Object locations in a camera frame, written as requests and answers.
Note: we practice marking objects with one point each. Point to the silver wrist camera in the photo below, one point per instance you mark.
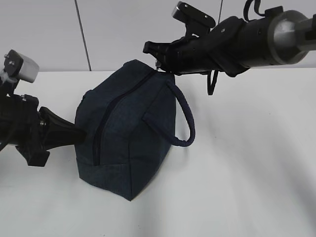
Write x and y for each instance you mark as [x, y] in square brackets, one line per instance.
[187, 14]
[21, 67]

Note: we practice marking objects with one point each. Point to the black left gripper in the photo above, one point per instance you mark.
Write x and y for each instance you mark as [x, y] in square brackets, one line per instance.
[33, 132]

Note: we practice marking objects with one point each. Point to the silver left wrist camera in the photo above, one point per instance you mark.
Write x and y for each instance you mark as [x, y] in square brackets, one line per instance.
[21, 67]

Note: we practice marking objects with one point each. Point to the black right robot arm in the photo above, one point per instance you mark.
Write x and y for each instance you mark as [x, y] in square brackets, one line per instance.
[235, 45]

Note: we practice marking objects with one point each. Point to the navy blue lunch bag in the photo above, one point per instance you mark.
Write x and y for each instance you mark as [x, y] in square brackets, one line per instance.
[131, 120]

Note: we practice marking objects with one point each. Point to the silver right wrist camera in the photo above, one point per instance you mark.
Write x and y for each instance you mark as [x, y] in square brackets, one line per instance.
[187, 14]

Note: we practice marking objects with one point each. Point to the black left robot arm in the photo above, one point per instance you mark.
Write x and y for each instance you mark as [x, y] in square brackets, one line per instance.
[5, 91]

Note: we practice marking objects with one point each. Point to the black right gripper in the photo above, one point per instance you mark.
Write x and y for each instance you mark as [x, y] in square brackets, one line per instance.
[181, 57]

